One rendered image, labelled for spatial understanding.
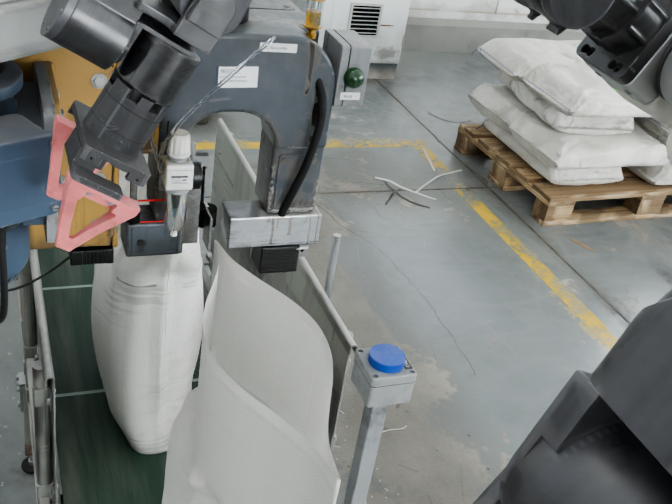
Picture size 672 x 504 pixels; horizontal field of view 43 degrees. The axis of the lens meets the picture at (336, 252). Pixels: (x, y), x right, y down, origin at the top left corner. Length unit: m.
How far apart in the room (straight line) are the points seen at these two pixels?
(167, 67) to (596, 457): 0.57
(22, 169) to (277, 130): 0.43
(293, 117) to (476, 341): 1.90
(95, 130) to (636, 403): 0.60
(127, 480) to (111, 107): 1.13
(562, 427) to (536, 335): 2.85
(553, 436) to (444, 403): 2.42
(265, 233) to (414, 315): 1.80
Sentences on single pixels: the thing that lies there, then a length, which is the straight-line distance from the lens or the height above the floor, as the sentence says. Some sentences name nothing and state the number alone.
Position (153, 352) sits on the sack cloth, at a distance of 1.71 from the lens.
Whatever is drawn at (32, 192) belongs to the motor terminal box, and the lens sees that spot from 0.92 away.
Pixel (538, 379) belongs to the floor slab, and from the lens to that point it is 2.92.
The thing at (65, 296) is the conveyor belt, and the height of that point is 0.38.
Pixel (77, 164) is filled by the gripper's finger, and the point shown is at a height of 1.34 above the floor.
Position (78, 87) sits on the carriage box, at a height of 1.26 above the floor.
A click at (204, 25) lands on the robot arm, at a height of 1.46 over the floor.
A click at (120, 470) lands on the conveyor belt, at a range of 1.81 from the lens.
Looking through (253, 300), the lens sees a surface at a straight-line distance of 1.18.
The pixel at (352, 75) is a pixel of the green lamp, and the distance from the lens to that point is 1.21.
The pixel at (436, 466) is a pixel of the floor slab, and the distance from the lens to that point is 2.48.
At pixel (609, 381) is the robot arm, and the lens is 0.27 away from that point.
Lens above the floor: 1.68
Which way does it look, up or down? 30 degrees down
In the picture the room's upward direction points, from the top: 10 degrees clockwise
